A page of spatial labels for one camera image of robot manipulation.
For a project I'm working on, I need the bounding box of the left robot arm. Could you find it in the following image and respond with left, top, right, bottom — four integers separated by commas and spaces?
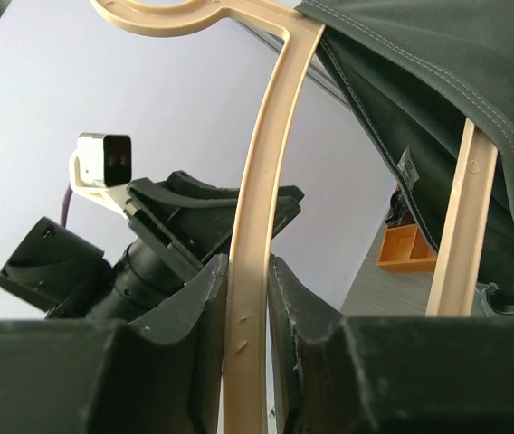
0, 171, 239, 322

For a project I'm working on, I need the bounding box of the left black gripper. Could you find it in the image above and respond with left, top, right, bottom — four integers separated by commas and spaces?
120, 169, 305, 290

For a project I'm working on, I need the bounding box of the grey t shirt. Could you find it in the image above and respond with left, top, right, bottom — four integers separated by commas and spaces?
298, 1, 514, 316

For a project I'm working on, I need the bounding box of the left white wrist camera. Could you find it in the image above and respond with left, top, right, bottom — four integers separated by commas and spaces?
69, 132, 132, 216

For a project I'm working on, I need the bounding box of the brown wooden compartment tray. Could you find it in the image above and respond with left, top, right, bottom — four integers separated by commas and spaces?
376, 223, 437, 274

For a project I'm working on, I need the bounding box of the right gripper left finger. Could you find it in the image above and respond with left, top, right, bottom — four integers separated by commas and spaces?
0, 255, 228, 433

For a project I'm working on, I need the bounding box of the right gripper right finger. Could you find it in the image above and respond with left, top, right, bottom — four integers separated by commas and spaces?
268, 257, 514, 433

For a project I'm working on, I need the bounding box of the rolled black sock left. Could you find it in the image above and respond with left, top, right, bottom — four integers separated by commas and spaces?
385, 184, 415, 228

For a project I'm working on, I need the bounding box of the wooden hanger grey shirt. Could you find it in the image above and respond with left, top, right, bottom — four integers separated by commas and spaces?
94, 1, 498, 433

